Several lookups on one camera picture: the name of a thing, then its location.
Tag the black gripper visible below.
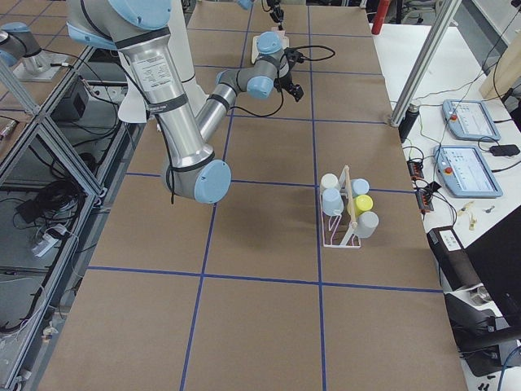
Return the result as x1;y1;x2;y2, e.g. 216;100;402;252
274;47;304;102
264;0;283;31

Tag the yellow plastic cup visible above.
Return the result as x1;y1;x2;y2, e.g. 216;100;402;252
353;194;374;217

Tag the light blue cup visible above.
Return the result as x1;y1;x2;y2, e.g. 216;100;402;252
351;178;370;197
322;187;344;217

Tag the white plastic cup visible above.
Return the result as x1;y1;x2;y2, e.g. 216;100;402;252
319;173;340;194

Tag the far teach pendant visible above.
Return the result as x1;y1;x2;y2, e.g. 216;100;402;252
442;99;501;141

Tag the teach pendant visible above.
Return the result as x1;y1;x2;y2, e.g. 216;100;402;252
433;145;503;199
442;99;501;141

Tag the black monitor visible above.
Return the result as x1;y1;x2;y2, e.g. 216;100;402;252
466;209;521;326

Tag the grey plastic cup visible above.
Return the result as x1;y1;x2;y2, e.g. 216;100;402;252
354;211;379;239

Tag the white wire cup rack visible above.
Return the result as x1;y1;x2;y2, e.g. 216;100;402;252
320;165;361;249

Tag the red bottle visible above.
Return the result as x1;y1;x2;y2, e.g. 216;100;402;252
371;0;391;35

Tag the cream plastic tray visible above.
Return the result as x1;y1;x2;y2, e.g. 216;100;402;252
251;35;290;64

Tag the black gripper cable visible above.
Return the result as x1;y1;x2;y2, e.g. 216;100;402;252
168;45;336;204

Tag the black thermos bottle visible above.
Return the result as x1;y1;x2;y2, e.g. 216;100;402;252
398;99;421;143

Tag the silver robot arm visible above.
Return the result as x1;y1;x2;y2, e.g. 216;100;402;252
237;0;284;31
67;1;304;204

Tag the aluminium frame post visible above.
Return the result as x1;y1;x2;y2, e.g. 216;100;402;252
389;0;462;127

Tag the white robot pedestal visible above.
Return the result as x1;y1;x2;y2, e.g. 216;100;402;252
118;1;208;124

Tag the near teach pendant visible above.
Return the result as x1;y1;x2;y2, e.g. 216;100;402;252
433;145;503;199

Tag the black box with label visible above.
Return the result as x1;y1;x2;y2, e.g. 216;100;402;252
427;226;481;290

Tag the pink plastic cup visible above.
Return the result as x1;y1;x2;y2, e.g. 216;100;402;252
271;27;285;39

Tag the black power adapter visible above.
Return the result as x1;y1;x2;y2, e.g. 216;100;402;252
489;144;520;157

